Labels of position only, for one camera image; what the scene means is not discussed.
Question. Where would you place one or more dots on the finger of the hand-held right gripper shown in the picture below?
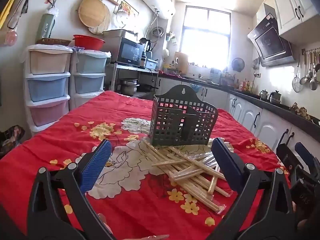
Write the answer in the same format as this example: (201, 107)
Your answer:
(305, 156)
(286, 156)

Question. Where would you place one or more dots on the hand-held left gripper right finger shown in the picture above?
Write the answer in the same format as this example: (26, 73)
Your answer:
(226, 163)

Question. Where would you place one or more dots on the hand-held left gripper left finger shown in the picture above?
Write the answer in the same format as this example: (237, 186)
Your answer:
(96, 166)

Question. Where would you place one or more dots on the set of bamboo chopsticks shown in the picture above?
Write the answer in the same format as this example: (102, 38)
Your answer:
(185, 177)

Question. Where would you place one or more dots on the dark green perforated utensil basket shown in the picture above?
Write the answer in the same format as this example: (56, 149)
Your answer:
(175, 126)

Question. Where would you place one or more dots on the row of hanging steel utensils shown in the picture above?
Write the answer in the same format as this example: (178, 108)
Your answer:
(310, 72)

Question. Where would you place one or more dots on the person's right hand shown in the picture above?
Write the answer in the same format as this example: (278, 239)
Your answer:
(295, 207)

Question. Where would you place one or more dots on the person's left hand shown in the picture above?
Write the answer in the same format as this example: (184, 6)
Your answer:
(155, 237)

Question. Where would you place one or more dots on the red floral blanket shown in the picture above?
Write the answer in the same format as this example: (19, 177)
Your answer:
(62, 142)

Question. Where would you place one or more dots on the brown ginger pile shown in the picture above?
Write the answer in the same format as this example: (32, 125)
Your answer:
(301, 111)

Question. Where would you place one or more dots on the black countertop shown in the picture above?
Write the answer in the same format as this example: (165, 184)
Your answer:
(275, 108)

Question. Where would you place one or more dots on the small steel teapot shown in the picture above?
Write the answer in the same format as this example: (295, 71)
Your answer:
(263, 95)

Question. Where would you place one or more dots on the orange condiment bottles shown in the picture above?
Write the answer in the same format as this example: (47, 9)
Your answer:
(244, 85)

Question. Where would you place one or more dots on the blue hanging bin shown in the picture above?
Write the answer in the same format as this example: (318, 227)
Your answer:
(196, 88)

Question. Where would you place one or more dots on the short pastel plastic drawer tower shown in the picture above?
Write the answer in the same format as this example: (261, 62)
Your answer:
(88, 82)

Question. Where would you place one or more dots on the stacked steel pots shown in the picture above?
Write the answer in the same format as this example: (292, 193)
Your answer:
(129, 87)

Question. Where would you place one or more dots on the dark floral bag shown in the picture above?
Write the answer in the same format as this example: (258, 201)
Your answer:
(11, 140)

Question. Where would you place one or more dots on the dish rack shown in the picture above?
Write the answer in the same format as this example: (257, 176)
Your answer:
(215, 73)

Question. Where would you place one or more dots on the tall pastel plastic drawer tower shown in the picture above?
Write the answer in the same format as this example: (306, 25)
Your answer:
(47, 87)

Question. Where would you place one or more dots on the black frying pan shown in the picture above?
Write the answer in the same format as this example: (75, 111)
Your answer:
(147, 88)

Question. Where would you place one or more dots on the metal kitchen shelf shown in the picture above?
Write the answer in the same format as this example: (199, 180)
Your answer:
(132, 68)

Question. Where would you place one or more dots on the wooden cutting board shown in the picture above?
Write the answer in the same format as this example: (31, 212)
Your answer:
(181, 62)

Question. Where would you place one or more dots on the black range hood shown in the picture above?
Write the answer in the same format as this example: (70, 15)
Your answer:
(271, 42)

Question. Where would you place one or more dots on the small grey-blue box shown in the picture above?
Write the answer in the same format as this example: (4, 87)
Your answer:
(151, 63)

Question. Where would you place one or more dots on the black microwave oven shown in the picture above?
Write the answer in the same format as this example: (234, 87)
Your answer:
(127, 52)

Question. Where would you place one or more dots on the red plastic basin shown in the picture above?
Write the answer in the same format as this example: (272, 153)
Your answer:
(88, 43)

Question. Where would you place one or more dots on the kitchen window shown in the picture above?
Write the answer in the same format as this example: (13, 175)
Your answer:
(206, 37)

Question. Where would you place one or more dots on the black electric kettle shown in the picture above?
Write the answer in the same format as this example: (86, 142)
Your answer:
(147, 45)

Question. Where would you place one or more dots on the brown wicker basket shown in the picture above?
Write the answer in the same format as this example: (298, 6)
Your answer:
(53, 42)

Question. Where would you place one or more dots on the steel tray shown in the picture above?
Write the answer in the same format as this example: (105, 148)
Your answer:
(117, 33)

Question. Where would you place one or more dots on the round woven straw mat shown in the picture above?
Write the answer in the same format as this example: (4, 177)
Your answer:
(105, 27)

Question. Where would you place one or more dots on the grey-green hanging pouch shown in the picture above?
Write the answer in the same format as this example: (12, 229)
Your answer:
(45, 27)

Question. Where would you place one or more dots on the white round plastic cover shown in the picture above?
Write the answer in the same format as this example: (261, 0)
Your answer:
(121, 18)

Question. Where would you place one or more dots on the round bamboo tray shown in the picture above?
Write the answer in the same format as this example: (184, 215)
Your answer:
(92, 11)

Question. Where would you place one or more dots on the white cylindrical water heater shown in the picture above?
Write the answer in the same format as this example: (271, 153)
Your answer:
(157, 0)

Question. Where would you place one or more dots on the white wall socket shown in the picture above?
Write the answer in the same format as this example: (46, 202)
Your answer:
(257, 75)

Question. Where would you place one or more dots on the white wall cabinets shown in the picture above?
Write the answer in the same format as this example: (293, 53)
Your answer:
(292, 5)

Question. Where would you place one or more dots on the framed wall picture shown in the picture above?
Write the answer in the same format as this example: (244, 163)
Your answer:
(130, 6)

